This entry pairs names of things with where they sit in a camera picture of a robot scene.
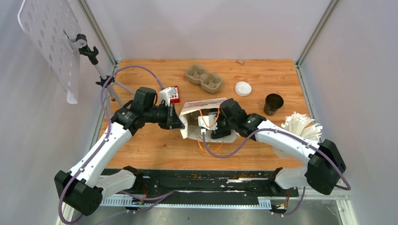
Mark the white paper bakery bag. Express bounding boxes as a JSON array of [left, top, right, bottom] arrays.
[[179, 97, 237, 151]]

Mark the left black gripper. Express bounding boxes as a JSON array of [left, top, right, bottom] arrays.
[[144, 102, 185, 129]]

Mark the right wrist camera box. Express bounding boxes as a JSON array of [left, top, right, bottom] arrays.
[[198, 114, 218, 133]]

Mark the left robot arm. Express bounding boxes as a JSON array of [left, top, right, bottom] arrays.
[[54, 87, 185, 216]]

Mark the cardboard cup carrier tray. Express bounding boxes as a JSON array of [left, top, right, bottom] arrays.
[[185, 64, 223, 94]]

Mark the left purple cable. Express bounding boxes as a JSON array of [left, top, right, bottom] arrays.
[[58, 65, 165, 225]]

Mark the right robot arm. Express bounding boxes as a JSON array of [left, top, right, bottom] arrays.
[[219, 98, 351, 196]]

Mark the white straw holder cup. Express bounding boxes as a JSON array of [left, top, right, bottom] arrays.
[[272, 147, 291, 159]]

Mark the red toy block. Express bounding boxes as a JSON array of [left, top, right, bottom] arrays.
[[170, 86, 181, 104]]

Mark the wrapped white straws bundle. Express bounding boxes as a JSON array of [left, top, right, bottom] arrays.
[[281, 112, 323, 141]]

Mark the perforated white panel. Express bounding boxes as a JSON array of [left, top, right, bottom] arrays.
[[17, 0, 86, 105]]

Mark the tripod stand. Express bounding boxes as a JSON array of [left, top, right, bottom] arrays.
[[62, 31, 135, 117]]

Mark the stack of white lids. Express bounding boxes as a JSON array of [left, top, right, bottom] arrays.
[[235, 81, 252, 97]]

